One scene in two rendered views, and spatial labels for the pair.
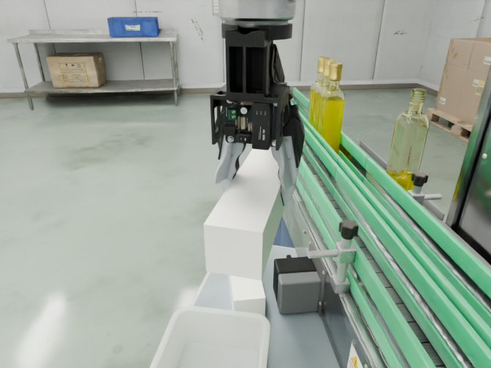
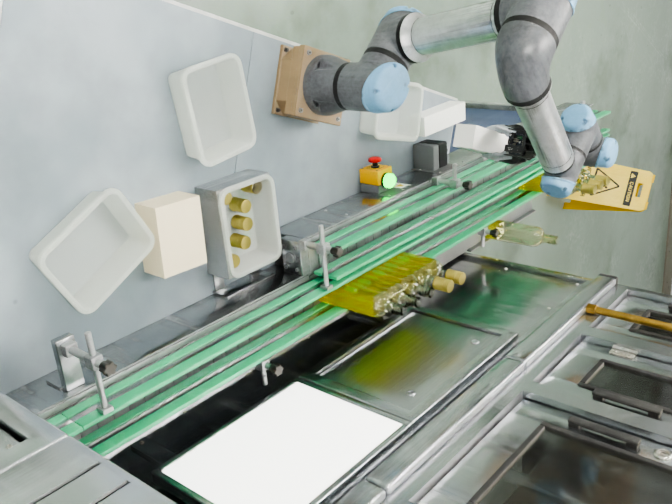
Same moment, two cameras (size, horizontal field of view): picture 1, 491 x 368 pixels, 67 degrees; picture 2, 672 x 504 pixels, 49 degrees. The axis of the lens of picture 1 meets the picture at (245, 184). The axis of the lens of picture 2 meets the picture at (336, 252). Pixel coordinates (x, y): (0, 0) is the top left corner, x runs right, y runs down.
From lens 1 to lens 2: 1.62 m
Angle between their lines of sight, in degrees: 22
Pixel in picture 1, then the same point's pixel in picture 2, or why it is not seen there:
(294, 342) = (399, 154)
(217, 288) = (426, 101)
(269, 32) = not seen: hidden behind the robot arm
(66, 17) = not seen: outside the picture
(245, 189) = (490, 137)
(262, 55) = not seen: hidden behind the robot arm
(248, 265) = (459, 141)
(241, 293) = (427, 121)
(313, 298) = (422, 165)
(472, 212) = (472, 263)
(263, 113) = (517, 149)
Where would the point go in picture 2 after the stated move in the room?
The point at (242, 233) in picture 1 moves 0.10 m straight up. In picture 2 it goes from (472, 140) to (506, 144)
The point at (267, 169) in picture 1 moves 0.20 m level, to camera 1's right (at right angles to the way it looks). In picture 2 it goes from (500, 145) to (496, 215)
